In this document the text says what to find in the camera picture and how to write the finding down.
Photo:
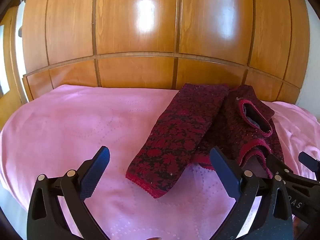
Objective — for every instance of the pink bed cover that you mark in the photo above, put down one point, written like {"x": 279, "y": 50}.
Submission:
{"x": 62, "y": 129}

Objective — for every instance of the dark red floral knit garment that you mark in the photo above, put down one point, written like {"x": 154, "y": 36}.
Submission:
{"x": 199, "y": 118}

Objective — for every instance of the wooden panelled headboard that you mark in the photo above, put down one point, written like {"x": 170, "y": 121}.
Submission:
{"x": 166, "y": 44}

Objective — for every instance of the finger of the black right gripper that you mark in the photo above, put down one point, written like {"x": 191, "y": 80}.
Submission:
{"x": 311, "y": 163}
{"x": 303, "y": 192}

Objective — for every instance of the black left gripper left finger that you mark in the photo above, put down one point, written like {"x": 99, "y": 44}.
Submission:
{"x": 45, "y": 216}

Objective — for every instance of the wooden door at left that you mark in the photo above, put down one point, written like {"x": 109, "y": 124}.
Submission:
{"x": 13, "y": 94}

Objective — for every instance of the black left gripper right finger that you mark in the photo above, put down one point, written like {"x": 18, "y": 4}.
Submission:
{"x": 274, "y": 217}

